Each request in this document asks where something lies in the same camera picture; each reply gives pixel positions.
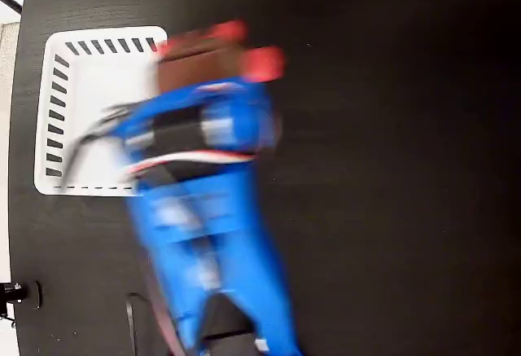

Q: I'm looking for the red turtle toy gold shell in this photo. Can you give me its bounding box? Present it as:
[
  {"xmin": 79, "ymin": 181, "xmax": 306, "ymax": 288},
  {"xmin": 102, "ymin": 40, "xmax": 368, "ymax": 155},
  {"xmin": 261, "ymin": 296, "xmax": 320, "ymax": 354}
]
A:
[{"xmin": 156, "ymin": 20, "xmax": 287, "ymax": 83}]

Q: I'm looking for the white red black servo cable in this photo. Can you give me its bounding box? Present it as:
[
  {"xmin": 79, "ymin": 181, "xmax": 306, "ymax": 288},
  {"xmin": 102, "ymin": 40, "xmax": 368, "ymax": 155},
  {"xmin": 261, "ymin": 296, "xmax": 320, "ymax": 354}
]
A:
[{"xmin": 124, "ymin": 148, "xmax": 260, "ymax": 176}]

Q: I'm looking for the black table clamp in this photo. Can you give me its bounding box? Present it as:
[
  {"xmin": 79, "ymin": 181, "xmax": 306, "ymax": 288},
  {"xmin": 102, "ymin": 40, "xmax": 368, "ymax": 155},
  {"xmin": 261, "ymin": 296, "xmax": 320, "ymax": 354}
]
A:
[{"xmin": 0, "ymin": 280, "xmax": 43, "ymax": 310}]

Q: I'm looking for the white plastic basket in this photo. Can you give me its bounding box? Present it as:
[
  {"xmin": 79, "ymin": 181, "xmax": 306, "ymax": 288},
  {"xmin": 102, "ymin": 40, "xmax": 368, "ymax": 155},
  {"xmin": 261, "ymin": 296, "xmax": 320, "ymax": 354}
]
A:
[{"xmin": 33, "ymin": 25, "xmax": 169, "ymax": 197}]

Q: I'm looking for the grey textured panel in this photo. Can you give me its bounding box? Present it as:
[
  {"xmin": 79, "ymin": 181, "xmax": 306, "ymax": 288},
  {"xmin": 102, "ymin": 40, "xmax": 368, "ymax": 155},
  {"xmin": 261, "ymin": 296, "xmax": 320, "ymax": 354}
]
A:
[{"xmin": 0, "ymin": 21, "xmax": 20, "ymax": 86}]

